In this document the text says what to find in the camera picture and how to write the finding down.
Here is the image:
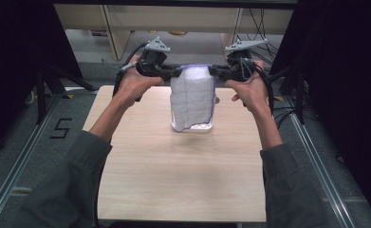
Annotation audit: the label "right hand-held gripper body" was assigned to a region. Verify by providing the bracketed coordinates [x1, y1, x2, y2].
[224, 38, 269, 83]

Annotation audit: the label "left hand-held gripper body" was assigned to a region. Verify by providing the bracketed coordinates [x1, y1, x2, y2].
[135, 36, 172, 79]

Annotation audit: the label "white cloth with purple edge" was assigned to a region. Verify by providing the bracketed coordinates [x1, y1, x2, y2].
[169, 64, 217, 133]

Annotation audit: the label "white towel rack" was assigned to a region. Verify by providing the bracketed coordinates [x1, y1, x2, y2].
[170, 94, 218, 134]

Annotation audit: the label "person's left hand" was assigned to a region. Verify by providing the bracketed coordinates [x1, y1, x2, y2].
[111, 54, 165, 108]

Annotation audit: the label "person's right hand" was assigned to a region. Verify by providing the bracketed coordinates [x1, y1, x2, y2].
[225, 60, 270, 117]

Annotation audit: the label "beige wooden desk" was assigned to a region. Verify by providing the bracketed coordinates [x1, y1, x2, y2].
[53, 3, 295, 63]

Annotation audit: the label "black metal stand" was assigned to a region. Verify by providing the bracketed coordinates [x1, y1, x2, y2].
[267, 66, 308, 125]
[35, 62, 98, 125]

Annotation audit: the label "black curtain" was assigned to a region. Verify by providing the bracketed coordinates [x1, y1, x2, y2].
[269, 0, 371, 220]
[0, 0, 83, 161]

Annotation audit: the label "thin grey cord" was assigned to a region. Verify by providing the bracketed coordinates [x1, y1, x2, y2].
[239, 56, 254, 81]

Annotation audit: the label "grey cable plug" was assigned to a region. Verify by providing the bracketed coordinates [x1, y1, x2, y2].
[119, 61, 139, 73]

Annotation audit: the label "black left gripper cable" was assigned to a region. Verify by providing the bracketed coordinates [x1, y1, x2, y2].
[111, 42, 149, 103]

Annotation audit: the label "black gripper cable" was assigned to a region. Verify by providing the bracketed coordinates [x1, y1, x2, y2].
[111, 42, 149, 103]
[250, 59, 276, 117]

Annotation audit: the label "bundle of black cables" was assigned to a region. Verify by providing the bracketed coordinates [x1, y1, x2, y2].
[235, 8, 286, 73]

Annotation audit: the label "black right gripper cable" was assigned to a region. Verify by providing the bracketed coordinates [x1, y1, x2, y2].
[250, 59, 276, 117]

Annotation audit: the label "black floor cables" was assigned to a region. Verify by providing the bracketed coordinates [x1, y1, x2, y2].
[272, 104, 299, 128]

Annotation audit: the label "aluminium floor rail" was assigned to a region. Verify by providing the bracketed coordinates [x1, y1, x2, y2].
[0, 92, 64, 228]
[282, 94, 359, 228]

